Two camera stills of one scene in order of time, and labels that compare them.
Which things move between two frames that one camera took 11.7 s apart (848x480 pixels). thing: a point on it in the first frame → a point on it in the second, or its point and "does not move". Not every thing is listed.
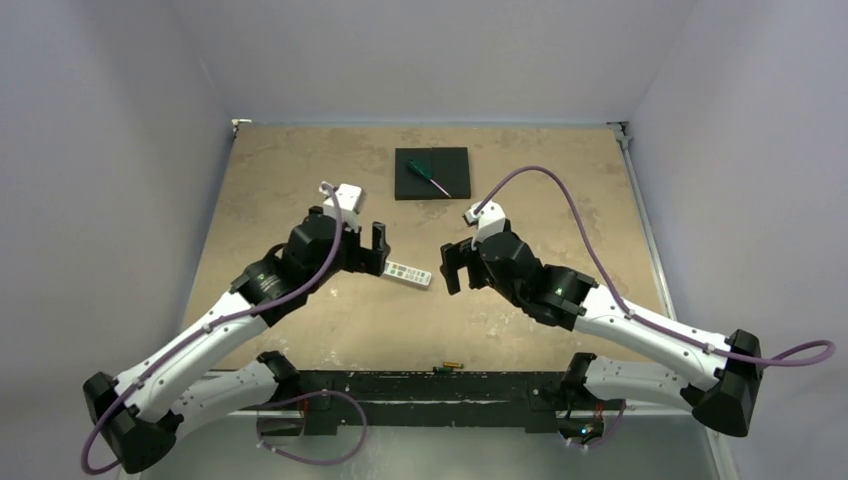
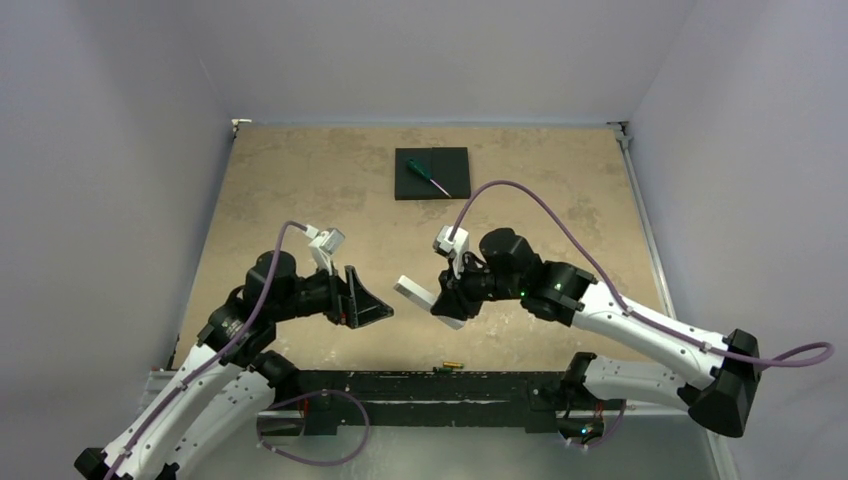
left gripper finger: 359,260 → 358,312
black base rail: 530,398 does not move
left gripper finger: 380,249 → 361,304
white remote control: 407,274 → 423,300
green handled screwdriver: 422,171 does not move
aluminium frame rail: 624,142 does not move
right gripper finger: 457,256 → 457,303
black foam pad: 448,166 does not move
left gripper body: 348,240 → 319,294
